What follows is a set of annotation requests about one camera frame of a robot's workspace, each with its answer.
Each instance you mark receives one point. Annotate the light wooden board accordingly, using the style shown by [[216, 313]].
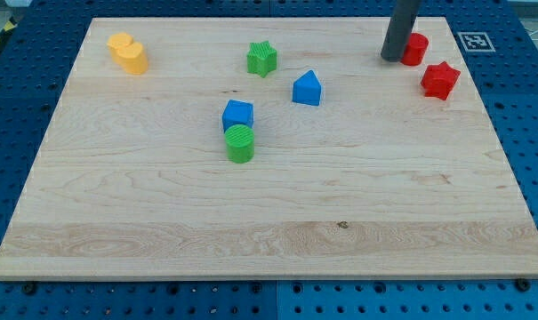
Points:
[[132, 181]]

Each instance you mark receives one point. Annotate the yellow cylinder block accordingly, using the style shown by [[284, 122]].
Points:
[[118, 41]]

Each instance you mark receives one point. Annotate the white fiducial marker tag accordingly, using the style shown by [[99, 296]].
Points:
[[474, 41]]

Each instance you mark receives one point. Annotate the black bolt front right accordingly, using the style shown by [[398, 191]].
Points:
[[522, 284]]

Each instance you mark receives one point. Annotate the blue triangular prism block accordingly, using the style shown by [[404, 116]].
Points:
[[307, 89]]

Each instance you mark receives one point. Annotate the yellow heart block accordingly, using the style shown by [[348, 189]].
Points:
[[133, 58]]

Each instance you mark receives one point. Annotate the green star block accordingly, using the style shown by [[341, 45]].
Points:
[[261, 58]]

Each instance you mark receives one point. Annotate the red cylinder block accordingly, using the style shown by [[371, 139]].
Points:
[[415, 50]]

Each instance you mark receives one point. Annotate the blue cube block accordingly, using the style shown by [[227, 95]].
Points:
[[237, 112]]

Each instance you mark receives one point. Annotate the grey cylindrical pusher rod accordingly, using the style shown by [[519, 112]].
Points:
[[400, 27]]

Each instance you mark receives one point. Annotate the yellow black hazard tape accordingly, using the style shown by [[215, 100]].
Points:
[[7, 31]]

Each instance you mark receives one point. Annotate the black bolt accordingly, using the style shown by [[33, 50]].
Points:
[[29, 288], [522, 284]]

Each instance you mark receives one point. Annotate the green cylinder block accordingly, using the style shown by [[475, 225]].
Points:
[[239, 140]]

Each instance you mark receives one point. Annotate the red star block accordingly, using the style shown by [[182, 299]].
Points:
[[439, 80]]

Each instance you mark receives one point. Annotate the black bolt front left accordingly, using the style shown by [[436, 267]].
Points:
[[29, 288]]

